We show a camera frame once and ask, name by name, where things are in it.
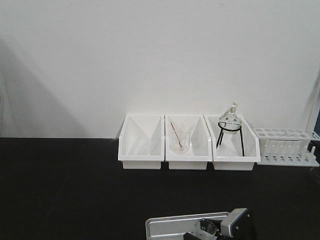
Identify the silver metal tray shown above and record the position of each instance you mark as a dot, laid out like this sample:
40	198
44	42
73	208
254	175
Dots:
174	227

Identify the clear glass cup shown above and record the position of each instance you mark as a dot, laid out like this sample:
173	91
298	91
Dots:
183	130

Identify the white left storage bin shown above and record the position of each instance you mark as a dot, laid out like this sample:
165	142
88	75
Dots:
142	142

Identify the white storage bin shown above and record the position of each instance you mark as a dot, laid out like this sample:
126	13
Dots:
236	152
200	150
142	142

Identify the red stirring rod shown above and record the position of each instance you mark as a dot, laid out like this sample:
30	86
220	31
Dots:
178	139

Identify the white right storage bin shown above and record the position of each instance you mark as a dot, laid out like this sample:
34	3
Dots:
236	152

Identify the clear glass beaker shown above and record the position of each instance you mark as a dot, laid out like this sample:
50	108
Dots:
206	228

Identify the glass flask on wire stand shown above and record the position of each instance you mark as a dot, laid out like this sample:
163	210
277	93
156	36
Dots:
230	123

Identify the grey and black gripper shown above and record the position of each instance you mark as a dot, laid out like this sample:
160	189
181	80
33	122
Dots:
237	225

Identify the white middle storage bin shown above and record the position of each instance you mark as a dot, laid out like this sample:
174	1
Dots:
200	150

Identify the white test tube rack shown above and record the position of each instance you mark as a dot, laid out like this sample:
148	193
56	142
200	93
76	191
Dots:
286	147

